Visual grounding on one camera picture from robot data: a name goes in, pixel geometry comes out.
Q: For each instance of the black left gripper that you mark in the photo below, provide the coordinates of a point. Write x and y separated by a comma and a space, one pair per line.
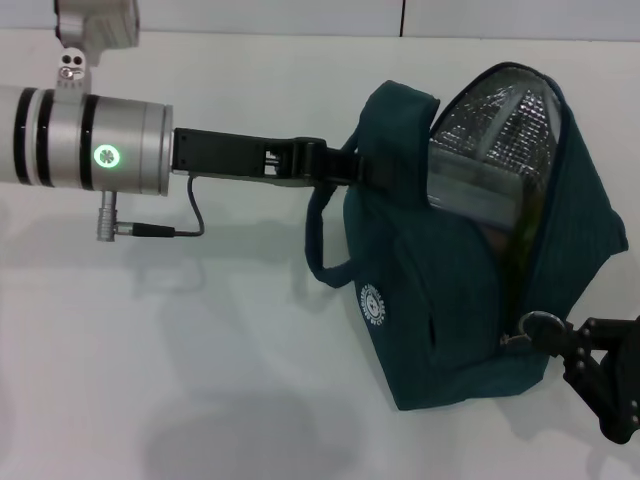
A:
225, 152

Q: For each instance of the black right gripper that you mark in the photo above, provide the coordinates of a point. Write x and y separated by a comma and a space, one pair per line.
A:
622, 390

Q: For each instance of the dark teal insulated lunch bag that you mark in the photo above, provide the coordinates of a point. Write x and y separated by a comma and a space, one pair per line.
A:
450, 325

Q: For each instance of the green cucumber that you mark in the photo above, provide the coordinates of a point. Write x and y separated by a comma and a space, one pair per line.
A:
525, 225

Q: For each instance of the clear food container blue rim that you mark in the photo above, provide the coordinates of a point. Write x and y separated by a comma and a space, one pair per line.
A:
475, 185

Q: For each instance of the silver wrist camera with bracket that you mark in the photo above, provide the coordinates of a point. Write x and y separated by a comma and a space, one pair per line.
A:
95, 25

